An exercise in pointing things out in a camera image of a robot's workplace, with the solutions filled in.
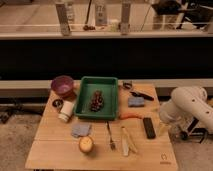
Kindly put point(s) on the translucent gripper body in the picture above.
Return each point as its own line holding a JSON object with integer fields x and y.
{"x": 162, "y": 128}

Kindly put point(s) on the black eraser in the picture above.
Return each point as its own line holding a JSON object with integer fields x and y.
{"x": 149, "y": 129}

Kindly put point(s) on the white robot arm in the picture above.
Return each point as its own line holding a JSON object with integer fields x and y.
{"x": 189, "y": 100}

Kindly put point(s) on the green plastic tray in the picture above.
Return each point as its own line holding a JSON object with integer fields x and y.
{"x": 109, "y": 88}

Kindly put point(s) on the yellow peeled banana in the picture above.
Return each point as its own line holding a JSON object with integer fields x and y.
{"x": 127, "y": 142}

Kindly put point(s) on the blue-grey sponge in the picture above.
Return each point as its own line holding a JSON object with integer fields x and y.
{"x": 136, "y": 102}

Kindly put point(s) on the metal fork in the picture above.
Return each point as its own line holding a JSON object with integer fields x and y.
{"x": 112, "y": 143}

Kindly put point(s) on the dark grape bunch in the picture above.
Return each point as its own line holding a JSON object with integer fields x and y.
{"x": 97, "y": 101}

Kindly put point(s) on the yellow apple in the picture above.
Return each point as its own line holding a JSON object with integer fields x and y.
{"x": 86, "y": 144}

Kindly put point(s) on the grey folded cloth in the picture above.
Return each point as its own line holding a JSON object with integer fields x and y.
{"x": 80, "y": 130}

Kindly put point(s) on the white cup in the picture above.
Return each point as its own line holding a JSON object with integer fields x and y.
{"x": 66, "y": 111}

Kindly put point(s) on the small black round lid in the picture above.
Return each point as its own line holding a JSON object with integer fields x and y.
{"x": 57, "y": 103}

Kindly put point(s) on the purple bowl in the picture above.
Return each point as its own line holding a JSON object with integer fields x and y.
{"x": 62, "y": 85}

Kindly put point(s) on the dark ring tape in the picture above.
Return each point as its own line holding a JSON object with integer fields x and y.
{"x": 127, "y": 85}

